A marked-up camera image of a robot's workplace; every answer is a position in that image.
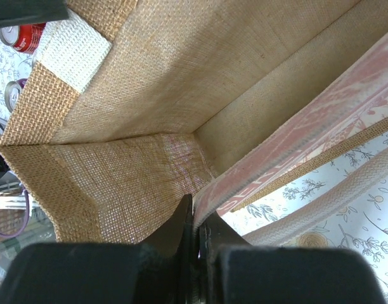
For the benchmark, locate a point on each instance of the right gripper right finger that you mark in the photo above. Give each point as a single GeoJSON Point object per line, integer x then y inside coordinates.
{"type": "Point", "coordinates": [233, 271]}

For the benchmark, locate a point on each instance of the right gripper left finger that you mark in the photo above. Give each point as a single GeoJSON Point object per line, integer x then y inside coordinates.
{"type": "Point", "coordinates": [156, 270]}

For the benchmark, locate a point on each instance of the brown jute canvas bag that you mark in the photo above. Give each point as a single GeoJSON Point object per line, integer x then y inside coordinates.
{"type": "Point", "coordinates": [133, 104]}

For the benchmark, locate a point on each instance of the purple fanta can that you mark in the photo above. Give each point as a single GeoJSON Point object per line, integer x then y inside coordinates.
{"type": "Point", "coordinates": [12, 92]}

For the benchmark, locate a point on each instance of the red coke can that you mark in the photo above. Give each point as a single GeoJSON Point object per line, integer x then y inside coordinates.
{"type": "Point", "coordinates": [22, 38]}

